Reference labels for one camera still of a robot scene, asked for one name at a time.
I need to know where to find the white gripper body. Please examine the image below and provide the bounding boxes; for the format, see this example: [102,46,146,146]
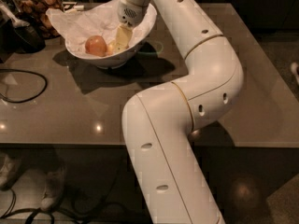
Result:
[117,0,145,27]

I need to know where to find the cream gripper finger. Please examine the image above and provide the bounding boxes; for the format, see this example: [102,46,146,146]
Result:
[114,25,133,53]

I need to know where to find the yellow-red apple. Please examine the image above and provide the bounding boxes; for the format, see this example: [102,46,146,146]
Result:
[107,41,115,56]

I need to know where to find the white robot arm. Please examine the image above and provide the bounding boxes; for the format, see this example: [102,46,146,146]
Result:
[118,0,244,224]

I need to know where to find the white ceramic bowl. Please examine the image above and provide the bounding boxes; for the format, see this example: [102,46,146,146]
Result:
[64,0,159,70]

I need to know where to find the red apple left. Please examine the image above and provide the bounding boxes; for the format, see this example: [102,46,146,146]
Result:
[85,35,107,57]

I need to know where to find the small white items behind bowl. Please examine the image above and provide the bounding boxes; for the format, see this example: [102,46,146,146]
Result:
[63,2,85,13]

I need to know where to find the white tissue paper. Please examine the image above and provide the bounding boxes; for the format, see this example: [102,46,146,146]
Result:
[46,0,157,60]

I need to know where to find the glass jar of nuts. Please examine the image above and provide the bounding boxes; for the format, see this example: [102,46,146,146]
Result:
[13,0,64,39]

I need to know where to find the white sneaker right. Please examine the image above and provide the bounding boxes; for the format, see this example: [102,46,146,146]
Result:
[40,164,66,212]

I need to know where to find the white sneaker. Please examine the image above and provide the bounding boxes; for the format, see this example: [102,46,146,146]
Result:
[0,155,22,189]
[40,164,66,212]

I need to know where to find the white sneaker left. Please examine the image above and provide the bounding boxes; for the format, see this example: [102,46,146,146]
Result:
[0,155,22,189]

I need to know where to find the black cable on table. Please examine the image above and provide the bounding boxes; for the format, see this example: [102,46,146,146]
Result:
[0,68,49,105]

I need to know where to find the black cables on floor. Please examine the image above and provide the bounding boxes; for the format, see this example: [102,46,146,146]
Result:
[0,159,129,224]

